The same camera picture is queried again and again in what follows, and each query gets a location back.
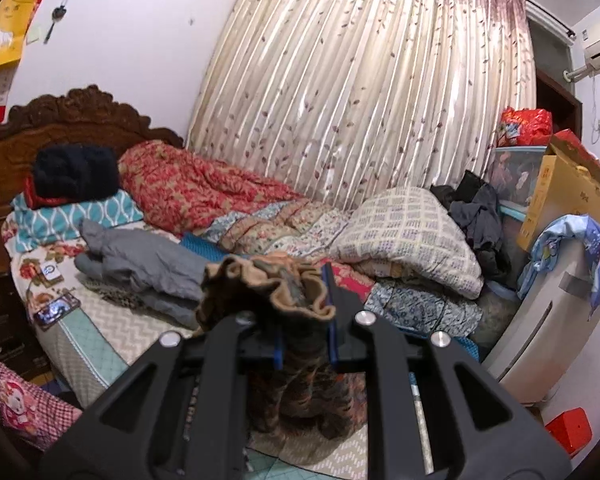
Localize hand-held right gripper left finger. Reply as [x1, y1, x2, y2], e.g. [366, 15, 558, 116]
[40, 311, 284, 480]

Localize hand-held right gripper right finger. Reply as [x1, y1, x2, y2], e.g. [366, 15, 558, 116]
[324, 261, 572, 480]

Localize patterned floral padded jacket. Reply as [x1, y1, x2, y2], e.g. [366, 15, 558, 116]
[195, 254, 369, 436]

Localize pile of dark clothes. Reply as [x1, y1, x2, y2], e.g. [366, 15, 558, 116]
[429, 169, 512, 288]

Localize blue grey floral quilt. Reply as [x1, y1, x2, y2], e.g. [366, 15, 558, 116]
[364, 279, 484, 335]

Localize multicolour floral quilt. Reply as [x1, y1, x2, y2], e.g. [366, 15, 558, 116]
[202, 199, 353, 263]

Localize cream checked quilt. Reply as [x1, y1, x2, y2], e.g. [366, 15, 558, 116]
[329, 186, 485, 300]

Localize blue mat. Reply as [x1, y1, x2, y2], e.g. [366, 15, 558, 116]
[179, 232, 231, 262]

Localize grey padded jacket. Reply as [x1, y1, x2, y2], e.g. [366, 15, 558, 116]
[74, 218, 208, 327]

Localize red floral quilt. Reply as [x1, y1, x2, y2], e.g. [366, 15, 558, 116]
[117, 140, 308, 240]

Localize beige chevron bed cover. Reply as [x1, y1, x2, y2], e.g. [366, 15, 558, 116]
[35, 287, 206, 408]

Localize white standing appliance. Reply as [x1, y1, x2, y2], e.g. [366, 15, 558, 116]
[481, 242, 600, 405]

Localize smartphone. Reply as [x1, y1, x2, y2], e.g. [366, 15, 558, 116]
[33, 295, 82, 331]

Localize cream leaf print curtain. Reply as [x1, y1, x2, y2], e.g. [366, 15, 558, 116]
[186, 0, 537, 211]

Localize teal patterned pillow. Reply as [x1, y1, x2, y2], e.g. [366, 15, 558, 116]
[11, 190, 145, 253]

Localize yellow cardboard box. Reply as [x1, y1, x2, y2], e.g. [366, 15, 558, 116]
[516, 134, 600, 252]

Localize small red box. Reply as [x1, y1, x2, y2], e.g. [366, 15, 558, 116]
[545, 406, 594, 457]

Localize pink printed cloth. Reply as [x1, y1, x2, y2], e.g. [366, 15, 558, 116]
[0, 349, 84, 452]

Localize floral bed sheet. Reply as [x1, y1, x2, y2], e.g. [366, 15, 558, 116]
[2, 210, 106, 311]

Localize blue printed cloth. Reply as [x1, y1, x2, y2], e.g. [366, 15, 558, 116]
[516, 214, 600, 320]

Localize dark navy knit garment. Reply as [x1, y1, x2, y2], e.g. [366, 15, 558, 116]
[33, 144, 121, 201]

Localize red plastic bag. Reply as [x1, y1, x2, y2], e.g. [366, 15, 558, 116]
[496, 106, 554, 148]

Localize dark wooden nightstand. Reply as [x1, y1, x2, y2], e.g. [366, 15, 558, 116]
[0, 222, 48, 378]

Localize red cloth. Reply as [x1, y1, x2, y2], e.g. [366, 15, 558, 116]
[23, 175, 77, 209]

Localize dark wooden cabinet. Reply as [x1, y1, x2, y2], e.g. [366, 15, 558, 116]
[535, 69, 582, 137]

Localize carved wooden headboard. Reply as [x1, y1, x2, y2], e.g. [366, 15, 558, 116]
[0, 85, 186, 221]

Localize hanging wall ornament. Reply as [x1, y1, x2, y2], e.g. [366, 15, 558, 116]
[44, 0, 90, 45]

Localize yellow wall calendar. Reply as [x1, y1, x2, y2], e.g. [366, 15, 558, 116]
[0, 0, 47, 73]

